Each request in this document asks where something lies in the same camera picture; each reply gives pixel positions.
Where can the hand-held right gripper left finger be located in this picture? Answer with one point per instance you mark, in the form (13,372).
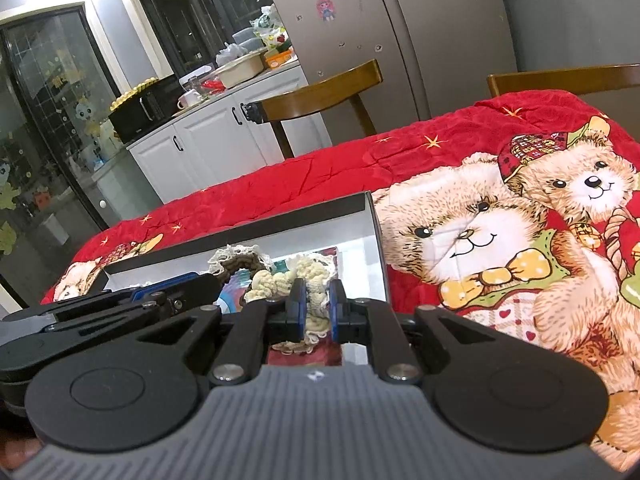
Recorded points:
(300,310)

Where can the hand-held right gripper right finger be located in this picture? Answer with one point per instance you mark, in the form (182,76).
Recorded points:
(336,310)

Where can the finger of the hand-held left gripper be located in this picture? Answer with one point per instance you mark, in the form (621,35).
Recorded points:
(150,291)
(125,317)

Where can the cream knitted scrunchie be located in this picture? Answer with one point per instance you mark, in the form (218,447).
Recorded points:
(265,282)

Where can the brown white crochet hair band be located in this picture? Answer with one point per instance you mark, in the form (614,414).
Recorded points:
(235,260)

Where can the red printed blanket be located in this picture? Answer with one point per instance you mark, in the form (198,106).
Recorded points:
(310,175)

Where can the white kitchen cabinet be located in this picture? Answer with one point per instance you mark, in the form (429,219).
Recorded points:
(210,150)

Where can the black microwave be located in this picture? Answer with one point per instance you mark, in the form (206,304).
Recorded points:
(145,107)

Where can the black framed glass door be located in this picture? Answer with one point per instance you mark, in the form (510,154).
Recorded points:
(45,135)

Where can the white cup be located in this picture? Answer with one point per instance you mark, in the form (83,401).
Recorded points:
(189,100)

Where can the row of gold wrapped chocolates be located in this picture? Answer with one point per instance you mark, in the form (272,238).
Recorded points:
(132,91)

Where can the wooden chair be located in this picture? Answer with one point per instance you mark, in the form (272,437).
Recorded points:
(320,92)
(565,80)

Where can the beige basin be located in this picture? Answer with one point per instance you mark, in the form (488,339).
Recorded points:
(242,72)

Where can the clear plastic bag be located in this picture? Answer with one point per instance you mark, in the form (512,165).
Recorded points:
(231,54)

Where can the orange container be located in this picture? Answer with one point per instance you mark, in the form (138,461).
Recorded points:
(278,59)

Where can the white printed plastic bag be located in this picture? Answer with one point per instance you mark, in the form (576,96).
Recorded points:
(267,25)

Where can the silver refrigerator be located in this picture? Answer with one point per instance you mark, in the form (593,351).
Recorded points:
(425,35)

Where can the cartoon girl fridge sticker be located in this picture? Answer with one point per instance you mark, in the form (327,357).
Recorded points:
(325,9)

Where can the dark glass wall cabinet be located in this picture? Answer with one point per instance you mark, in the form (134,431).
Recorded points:
(200,15)

